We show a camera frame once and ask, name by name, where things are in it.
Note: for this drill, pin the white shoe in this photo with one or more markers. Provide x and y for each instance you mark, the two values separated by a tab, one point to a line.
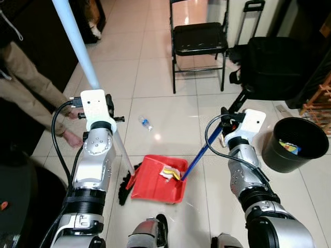
95	31

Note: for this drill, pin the person in khaki trousers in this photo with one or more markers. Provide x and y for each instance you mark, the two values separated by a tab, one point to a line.
31	77

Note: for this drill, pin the silver right robot leg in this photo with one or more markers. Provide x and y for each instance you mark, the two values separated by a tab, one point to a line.
225	242

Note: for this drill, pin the black trolley bag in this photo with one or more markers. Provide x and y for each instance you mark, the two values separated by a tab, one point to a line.
274	67

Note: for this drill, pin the silver left robot leg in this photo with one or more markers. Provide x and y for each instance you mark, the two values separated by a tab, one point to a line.
147	232

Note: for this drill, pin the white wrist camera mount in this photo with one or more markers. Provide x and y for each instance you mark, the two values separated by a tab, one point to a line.
253	124
95	106

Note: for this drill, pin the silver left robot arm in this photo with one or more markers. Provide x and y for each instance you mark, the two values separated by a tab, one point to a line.
95	155

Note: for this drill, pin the wooden slat rack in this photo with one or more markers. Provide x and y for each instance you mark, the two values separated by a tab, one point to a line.
318	103

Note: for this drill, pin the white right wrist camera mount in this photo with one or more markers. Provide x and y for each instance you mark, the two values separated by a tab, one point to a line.
253	124

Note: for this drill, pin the black folding chair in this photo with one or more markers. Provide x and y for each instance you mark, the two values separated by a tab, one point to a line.
199	37

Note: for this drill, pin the silver robot leg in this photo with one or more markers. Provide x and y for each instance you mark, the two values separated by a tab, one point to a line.
225	242
147	232

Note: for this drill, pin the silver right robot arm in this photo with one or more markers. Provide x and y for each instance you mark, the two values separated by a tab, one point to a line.
253	175

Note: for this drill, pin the small orange object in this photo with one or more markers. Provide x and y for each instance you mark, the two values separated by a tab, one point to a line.
3	205

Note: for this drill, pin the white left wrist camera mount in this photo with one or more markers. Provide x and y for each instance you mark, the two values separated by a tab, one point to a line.
95	106

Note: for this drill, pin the clear plastic water bottle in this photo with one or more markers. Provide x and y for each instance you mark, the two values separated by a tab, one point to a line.
145	123

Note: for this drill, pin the colourful wrapper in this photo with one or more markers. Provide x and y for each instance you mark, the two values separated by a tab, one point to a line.
290	146

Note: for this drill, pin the black round waste bin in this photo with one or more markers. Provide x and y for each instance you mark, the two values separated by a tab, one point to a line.
310	129

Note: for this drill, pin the yellow wrapper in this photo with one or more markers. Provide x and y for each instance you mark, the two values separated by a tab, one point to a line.
174	171

